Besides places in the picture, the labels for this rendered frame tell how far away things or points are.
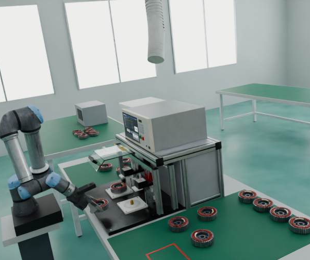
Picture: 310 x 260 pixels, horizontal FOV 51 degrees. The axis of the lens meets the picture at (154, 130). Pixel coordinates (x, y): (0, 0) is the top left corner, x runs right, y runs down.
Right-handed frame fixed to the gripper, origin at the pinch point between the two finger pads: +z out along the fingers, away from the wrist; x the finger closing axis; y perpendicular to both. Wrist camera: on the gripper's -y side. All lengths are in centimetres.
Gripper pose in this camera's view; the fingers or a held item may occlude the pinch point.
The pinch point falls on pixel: (100, 205)
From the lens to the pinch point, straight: 200.2
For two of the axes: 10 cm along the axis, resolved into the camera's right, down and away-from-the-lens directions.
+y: -6.1, 7.9, -1.2
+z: 6.7, 5.9, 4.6
